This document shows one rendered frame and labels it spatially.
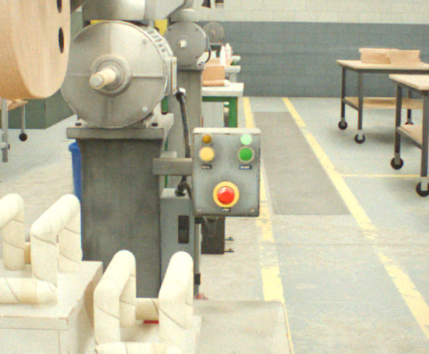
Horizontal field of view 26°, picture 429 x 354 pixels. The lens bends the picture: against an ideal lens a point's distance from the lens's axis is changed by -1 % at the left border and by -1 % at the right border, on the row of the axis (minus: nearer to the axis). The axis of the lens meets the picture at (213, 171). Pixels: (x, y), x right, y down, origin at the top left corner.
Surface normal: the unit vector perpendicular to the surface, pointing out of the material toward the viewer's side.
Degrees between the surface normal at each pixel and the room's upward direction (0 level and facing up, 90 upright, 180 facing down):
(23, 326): 90
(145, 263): 90
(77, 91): 93
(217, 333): 0
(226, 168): 90
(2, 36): 112
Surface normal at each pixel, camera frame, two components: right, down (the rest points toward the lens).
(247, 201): -0.02, 0.16
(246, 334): 0.00, -0.99
